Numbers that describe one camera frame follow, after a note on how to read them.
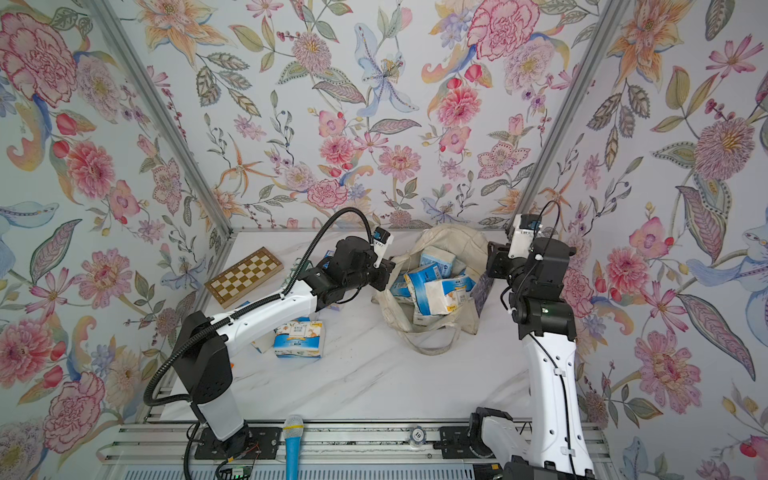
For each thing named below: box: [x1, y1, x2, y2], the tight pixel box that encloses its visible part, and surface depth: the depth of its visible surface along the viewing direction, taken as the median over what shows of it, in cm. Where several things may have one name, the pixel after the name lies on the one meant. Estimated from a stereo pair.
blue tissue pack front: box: [409, 266, 440, 305], surface depth 86 cm
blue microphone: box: [283, 414, 304, 480], surface depth 74 cm
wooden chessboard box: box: [204, 246, 285, 309], surface depth 106 cm
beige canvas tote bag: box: [372, 224, 488, 356], surface depth 86 cm
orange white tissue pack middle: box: [274, 317, 323, 359], surface depth 87 cm
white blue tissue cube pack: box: [420, 246, 456, 278], surface depth 92 cm
